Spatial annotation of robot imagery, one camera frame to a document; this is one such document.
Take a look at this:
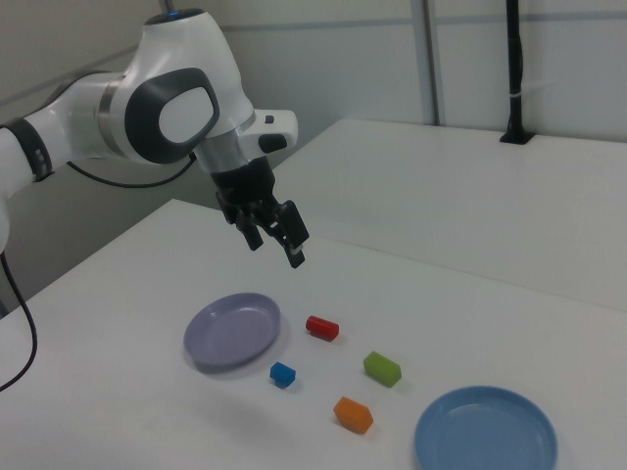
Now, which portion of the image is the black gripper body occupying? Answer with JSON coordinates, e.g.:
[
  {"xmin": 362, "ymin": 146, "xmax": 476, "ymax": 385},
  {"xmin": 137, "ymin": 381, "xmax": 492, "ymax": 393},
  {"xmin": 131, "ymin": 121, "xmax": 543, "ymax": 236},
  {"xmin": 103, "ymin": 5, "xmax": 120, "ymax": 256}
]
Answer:
[{"xmin": 210, "ymin": 157, "xmax": 278, "ymax": 225}]

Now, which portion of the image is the red cylinder block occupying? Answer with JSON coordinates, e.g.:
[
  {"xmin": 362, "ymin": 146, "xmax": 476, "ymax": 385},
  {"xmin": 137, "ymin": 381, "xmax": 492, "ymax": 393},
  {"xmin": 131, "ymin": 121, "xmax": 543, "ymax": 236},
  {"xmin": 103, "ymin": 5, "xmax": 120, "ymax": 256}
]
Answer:
[{"xmin": 305, "ymin": 314, "xmax": 341, "ymax": 343}]

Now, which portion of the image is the blue block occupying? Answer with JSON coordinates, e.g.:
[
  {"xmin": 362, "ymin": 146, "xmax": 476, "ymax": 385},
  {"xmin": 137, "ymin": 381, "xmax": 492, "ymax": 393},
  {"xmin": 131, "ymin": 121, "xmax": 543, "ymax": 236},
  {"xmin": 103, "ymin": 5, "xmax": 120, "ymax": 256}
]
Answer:
[{"xmin": 268, "ymin": 361, "xmax": 298, "ymax": 390}]

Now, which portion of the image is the green block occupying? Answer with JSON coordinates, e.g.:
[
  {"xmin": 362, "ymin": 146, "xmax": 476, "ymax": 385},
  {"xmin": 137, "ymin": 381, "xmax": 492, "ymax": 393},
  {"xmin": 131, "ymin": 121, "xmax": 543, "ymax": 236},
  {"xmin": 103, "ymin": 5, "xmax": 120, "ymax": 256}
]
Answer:
[{"xmin": 362, "ymin": 351, "xmax": 404, "ymax": 389}]

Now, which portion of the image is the orange block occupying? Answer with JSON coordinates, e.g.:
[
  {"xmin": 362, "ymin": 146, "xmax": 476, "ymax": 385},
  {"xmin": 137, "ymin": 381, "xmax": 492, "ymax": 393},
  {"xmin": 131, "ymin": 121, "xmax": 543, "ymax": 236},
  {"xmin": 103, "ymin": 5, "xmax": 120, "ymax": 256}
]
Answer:
[{"xmin": 332, "ymin": 396, "xmax": 375, "ymax": 435}]

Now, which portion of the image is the purple plate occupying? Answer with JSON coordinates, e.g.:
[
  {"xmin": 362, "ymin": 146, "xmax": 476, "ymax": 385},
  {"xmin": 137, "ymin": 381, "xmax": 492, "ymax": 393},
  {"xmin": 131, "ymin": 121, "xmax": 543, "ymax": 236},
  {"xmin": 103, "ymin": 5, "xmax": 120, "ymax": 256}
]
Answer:
[{"xmin": 183, "ymin": 292, "xmax": 283, "ymax": 376}]

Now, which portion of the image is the blue plate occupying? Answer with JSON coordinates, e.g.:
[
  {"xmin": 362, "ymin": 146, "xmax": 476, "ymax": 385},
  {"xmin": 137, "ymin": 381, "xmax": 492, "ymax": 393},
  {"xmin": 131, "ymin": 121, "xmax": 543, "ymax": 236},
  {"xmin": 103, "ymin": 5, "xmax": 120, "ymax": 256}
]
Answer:
[{"xmin": 413, "ymin": 386, "xmax": 559, "ymax": 470}]

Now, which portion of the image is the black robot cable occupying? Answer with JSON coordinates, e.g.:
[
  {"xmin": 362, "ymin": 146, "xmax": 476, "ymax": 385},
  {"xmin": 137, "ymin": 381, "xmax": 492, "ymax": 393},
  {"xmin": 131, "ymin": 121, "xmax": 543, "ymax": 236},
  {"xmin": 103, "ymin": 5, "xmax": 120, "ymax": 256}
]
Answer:
[{"xmin": 0, "ymin": 151, "xmax": 197, "ymax": 393}]

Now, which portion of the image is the black camera pole with base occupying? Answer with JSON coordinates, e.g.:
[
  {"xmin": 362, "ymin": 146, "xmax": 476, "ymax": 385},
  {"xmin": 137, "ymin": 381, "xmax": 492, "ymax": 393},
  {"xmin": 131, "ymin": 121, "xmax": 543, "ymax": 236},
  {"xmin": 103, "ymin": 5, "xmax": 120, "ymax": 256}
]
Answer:
[{"xmin": 499, "ymin": 0, "xmax": 535, "ymax": 146}]

